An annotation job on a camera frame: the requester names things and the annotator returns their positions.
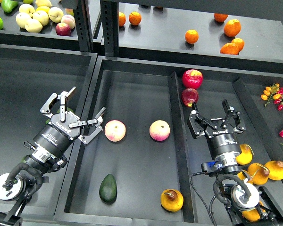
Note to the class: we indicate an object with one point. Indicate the yellow pear bottom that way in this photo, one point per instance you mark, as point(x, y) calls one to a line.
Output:
point(251, 215)

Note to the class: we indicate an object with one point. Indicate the orange front right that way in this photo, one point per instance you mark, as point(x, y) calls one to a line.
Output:
point(230, 48)

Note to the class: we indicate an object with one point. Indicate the orange far left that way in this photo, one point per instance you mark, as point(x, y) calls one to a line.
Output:
point(121, 19)

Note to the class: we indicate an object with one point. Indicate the black tray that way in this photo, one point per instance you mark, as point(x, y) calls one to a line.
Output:
point(137, 93)
point(28, 76)

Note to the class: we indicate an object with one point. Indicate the black shelf post right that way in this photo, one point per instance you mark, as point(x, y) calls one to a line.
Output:
point(109, 18)

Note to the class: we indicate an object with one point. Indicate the yellow pear middle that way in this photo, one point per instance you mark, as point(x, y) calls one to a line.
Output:
point(259, 172)

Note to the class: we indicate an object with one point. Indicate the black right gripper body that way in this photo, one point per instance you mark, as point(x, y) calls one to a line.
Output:
point(222, 140)

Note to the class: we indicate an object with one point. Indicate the pink apple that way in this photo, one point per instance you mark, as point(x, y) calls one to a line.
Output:
point(114, 130)
point(159, 130)

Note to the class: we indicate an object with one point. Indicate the pale yellow pear left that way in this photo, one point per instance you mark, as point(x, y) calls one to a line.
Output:
point(22, 18)

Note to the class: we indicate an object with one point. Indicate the black shelf post left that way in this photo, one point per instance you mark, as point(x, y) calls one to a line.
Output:
point(83, 26)

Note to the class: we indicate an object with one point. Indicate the pink apple left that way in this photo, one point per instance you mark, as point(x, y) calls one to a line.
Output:
point(114, 130)

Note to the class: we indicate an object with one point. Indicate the orange centre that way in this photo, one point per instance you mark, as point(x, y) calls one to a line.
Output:
point(191, 36)

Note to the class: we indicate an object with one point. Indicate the pale yellow pear front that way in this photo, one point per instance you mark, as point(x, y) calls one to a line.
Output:
point(33, 26)

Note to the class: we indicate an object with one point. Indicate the yellow lemon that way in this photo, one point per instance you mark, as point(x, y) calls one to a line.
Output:
point(43, 8)

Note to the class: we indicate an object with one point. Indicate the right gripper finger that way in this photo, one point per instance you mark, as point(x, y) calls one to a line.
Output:
point(198, 125)
point(232, 118)

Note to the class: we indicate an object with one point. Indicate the pale yellow pear centre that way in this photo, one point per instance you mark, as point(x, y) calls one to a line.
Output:
point(41, 16)

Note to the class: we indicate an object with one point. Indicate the yellow pear upper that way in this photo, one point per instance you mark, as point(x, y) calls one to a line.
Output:
point(246, 155)

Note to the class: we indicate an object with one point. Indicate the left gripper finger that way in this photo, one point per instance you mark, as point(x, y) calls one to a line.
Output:
point(96, 123)
point(63, 97)

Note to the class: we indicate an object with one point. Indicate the pink apple right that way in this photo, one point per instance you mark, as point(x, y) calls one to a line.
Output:
point(159, 130)

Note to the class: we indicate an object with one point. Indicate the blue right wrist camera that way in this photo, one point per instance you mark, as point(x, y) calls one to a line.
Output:
point(211, 166)

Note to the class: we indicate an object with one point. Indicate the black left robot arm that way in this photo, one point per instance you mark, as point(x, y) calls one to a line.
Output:
point(19, 185)

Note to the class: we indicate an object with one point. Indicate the black left tray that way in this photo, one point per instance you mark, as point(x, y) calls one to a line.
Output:
point(28, 76)

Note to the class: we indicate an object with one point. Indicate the dark green avocado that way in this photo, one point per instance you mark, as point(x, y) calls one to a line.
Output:
point(108, 189)

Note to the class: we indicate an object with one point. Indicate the pale yellow pear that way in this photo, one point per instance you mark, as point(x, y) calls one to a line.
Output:
point(22, 18)
point(55, 14)
point(27, 8)
point(41, 16)
point(33, 26)

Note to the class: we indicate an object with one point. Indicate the black centre tray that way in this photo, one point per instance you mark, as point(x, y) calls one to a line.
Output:
point(137, 93)

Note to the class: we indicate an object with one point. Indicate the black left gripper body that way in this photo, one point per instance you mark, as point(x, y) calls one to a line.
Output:
point(57, 136)

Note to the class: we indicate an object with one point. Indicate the dark red shelf apple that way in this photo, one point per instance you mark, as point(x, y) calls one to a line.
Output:
point(63, 29)

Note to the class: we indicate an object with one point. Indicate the black shelf post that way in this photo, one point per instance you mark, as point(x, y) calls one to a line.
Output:
point(83, 26)
point(109, 18)

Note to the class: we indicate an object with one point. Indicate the pale pink peach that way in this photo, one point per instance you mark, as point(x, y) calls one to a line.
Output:
point(69, 20)

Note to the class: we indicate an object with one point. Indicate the orange top right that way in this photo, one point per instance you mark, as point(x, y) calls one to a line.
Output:
point(220, 18)

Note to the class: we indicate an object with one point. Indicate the pale yellow pear right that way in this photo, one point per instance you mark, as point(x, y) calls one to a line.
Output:
point(55, 14)

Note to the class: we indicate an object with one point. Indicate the bright red apple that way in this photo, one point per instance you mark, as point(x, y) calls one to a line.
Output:
point(192, 78)

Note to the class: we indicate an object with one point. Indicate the pale yellow pear top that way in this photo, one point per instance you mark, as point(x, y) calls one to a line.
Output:
point(27, 8)

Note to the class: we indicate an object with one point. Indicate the cherry tomato bunch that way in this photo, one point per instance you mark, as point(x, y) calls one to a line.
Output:
point(273, 94)

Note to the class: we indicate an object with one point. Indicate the orange behind right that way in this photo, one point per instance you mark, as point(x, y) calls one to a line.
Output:
point(239, 42)

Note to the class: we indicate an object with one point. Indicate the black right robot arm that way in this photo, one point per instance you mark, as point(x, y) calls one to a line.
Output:
point(245, 204)

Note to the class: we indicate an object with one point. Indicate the yellow pear with brown top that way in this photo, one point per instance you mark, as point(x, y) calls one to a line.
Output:
point(171, 200)

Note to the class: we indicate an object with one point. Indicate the large orange right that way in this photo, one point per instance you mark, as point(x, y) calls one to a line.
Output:
point(232, 28)

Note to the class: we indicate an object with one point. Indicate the yellow pear lower left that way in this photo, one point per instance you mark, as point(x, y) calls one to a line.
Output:
point(244, 176)

